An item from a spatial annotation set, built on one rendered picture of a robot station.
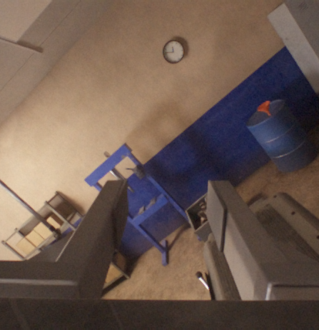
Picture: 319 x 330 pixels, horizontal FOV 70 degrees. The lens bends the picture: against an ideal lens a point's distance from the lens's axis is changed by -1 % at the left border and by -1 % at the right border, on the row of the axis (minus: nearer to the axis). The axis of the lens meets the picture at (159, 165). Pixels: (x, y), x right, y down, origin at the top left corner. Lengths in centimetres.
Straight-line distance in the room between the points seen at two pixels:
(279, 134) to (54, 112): 337
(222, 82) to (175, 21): 110
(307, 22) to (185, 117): 195
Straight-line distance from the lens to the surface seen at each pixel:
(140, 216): 374
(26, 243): 483
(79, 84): 396
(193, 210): 342
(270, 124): 336
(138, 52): 381
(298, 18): 374
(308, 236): 96
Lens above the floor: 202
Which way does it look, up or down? 13 degrees down
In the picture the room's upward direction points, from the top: 42 degrees counter-clockwise
